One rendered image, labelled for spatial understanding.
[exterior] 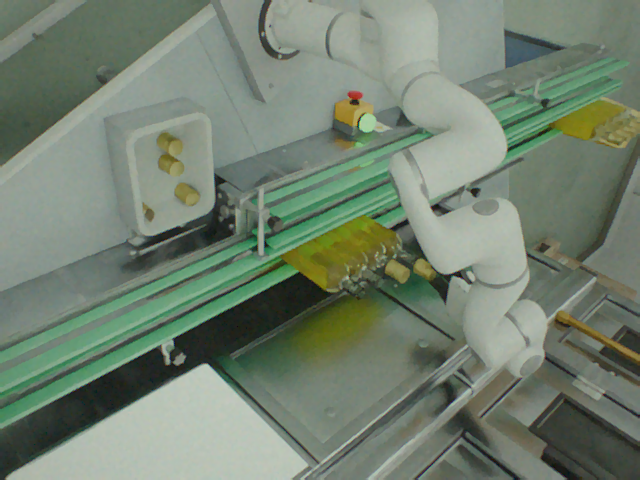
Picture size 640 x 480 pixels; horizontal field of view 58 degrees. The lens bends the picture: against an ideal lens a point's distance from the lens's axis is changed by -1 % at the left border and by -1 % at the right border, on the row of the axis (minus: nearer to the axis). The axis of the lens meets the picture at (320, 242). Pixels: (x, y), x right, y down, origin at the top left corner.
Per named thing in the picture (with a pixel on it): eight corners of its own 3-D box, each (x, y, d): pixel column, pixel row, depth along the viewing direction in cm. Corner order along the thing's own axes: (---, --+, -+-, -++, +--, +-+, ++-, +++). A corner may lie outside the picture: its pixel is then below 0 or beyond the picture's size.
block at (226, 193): (215, 223, 127) (234, 237, 123) (213, 186, 122) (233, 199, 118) (228, 218, 129) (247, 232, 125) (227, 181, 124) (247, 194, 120)
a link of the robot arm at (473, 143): (379, 92, 88) (412, 140, 78) (462, 55, 87) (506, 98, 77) (401, 160, 98) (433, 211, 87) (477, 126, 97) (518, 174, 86)
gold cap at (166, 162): (156, 156, 114) (168, 164, 111) (172, 150, 116) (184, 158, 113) (158, 171, 116) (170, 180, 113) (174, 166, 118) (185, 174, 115)
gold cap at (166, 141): (155, 134, 111) (167, 142, 109) (171, 129, 113) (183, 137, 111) (157, 151, 113) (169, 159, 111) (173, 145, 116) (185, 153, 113)
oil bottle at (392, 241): (324, 226, 145) (388, 267, 133) (325, 207, 142) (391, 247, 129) (340, 218, 148) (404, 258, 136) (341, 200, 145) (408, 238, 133)
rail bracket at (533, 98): (506, 96, 181) (544, 109, 173) (512, 73, 177) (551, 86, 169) (513, 93, 183) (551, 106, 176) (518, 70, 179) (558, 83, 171)
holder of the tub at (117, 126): (124, 240, 120) (143, 258, 116) (103, 117, 104) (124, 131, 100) (193, 213, 130) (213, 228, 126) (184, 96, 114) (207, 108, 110)
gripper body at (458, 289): (498, 336, 118) (465, 304, 127) (508, 298, 112) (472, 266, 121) (468, 347, 116) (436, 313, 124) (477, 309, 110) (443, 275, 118)
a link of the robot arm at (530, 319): (508, 343, 97) (553, 312, 98) (469, 305, 105) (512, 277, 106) (518, 388, 107) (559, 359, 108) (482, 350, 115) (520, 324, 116)
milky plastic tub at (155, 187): (120, 221, 117) (141, 240, 112) (102, 117, 104) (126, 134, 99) (193, 194, 127) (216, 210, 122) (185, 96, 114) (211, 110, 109)
